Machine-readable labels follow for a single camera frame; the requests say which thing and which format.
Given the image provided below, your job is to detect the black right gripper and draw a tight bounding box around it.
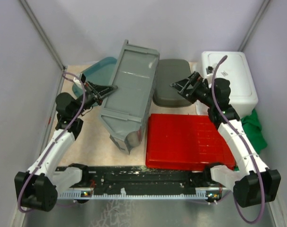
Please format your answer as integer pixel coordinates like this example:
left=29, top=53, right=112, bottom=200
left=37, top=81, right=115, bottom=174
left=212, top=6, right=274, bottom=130
left=170, top=71, right=216, bottom=108

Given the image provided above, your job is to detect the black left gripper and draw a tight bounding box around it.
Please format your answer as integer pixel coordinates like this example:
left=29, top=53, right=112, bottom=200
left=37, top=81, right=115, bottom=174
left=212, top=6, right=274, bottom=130
left=72, top=80, right=118, bottom=118

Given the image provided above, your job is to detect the teal translucent plastic tub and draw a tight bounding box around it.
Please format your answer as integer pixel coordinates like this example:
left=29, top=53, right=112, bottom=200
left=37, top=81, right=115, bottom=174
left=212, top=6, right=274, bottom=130
left=76, top=57, right=117, bottom=86

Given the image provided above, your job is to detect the grey-green plastic tub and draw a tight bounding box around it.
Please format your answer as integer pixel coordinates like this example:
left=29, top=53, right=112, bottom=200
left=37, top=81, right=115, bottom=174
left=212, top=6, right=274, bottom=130
left=153, top=59, right=191, bottom=108

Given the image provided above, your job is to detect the grey plastic crate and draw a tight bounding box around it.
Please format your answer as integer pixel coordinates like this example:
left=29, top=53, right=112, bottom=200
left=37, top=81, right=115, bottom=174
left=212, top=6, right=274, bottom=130
left=99, top=40, right=160, bottom=154

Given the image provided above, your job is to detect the large white plastic container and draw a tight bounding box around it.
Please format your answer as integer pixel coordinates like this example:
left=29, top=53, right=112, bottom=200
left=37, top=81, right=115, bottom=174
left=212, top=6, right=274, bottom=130
left=192, top=51, right=258, bottom=118

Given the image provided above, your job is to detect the red plastic crate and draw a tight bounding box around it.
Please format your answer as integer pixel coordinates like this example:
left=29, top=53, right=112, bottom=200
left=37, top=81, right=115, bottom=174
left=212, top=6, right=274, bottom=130
left=145, top=113, right=235, bottom=171

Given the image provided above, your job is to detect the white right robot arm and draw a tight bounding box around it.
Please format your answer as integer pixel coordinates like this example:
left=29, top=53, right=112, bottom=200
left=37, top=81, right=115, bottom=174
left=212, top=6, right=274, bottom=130
left=170, top=71, right=281, bottom=208

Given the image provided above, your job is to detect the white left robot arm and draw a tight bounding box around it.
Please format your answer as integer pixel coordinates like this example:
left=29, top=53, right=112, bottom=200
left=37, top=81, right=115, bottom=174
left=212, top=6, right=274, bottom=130
left=14, top=82, right=118, bottom=213

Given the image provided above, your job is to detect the green cloth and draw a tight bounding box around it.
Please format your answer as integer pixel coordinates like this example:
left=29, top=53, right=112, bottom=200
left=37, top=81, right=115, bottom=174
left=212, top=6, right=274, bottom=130
left=234, top=109, right=269, bottom=171

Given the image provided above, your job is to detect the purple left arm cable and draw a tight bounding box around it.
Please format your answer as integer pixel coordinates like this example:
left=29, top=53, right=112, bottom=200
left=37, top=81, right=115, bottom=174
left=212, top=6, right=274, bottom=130
left=17, top=72, right=89, bottom=213

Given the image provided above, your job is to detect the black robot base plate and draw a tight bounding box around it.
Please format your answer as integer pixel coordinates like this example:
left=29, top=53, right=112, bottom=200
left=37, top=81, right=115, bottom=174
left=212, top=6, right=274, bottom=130
left=55, top=165, right=232, bottom=204

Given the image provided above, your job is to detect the grey slotted cable duct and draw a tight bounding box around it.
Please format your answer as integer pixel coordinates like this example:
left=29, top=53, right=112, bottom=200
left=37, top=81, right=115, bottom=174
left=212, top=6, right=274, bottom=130
left=59, top=188, right=207, bottom=200

